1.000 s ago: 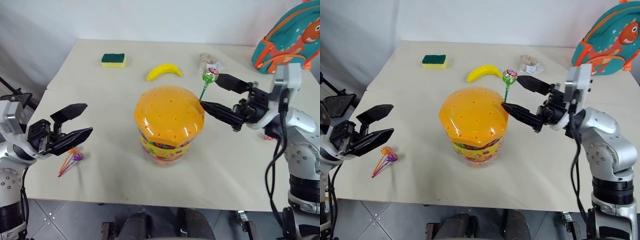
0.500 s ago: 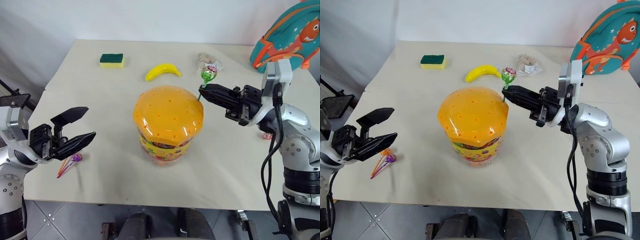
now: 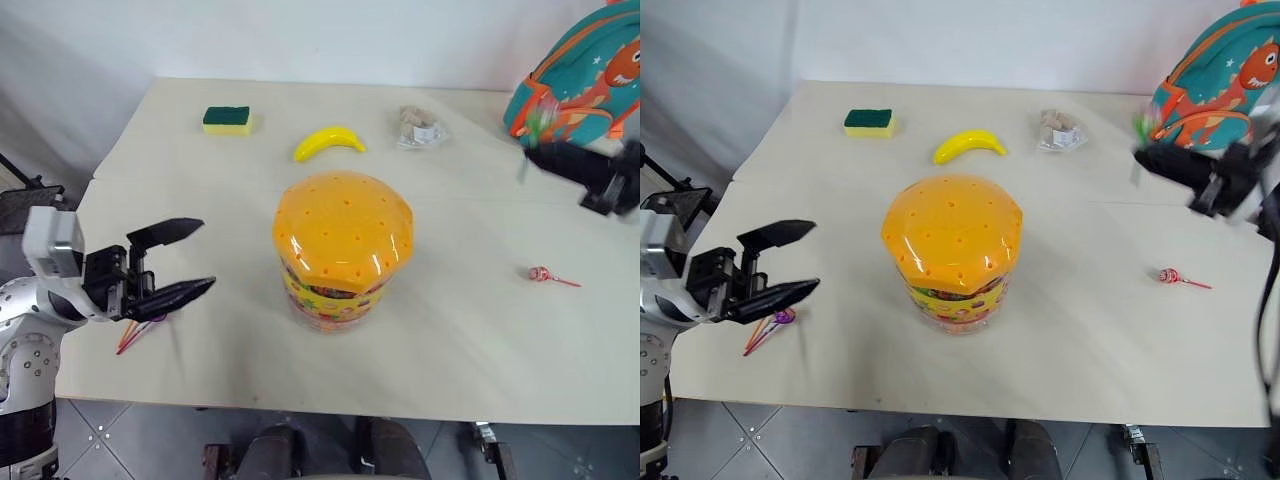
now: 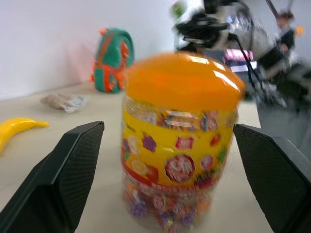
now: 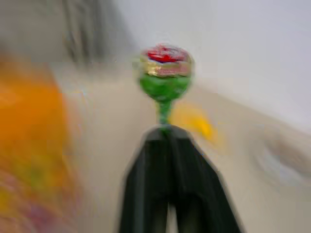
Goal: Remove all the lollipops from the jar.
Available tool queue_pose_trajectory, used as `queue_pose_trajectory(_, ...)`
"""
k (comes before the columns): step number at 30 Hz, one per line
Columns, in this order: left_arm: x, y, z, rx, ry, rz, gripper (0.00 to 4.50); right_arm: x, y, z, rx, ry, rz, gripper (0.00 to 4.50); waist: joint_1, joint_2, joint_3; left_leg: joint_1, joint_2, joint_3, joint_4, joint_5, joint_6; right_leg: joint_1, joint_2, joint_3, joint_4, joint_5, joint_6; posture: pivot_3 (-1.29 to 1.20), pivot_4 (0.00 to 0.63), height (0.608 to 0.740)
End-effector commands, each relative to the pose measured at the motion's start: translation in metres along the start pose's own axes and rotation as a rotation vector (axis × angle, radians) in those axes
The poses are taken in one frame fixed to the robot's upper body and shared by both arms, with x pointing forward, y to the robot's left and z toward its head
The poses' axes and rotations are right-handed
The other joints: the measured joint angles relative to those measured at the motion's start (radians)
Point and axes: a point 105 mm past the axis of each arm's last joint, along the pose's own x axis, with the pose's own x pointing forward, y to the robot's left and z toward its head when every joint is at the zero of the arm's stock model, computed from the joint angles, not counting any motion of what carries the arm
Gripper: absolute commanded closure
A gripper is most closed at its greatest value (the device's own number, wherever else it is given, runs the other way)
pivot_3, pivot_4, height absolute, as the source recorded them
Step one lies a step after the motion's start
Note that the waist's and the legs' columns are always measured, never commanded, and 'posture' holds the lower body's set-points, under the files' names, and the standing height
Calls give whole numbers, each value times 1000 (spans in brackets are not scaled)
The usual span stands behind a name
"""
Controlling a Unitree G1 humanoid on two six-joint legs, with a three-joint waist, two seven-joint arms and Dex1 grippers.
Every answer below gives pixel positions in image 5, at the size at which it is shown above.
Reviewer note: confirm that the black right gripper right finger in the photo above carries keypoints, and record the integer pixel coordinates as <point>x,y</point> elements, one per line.
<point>194,184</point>

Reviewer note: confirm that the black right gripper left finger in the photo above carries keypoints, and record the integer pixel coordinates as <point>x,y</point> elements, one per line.
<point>143,179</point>

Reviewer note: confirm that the yellow wrapped lollipop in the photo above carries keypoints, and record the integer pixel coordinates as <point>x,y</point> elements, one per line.
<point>198,121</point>

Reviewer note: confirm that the orange wrapped lollipop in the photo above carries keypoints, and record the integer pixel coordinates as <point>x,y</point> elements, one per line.
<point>29,114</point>

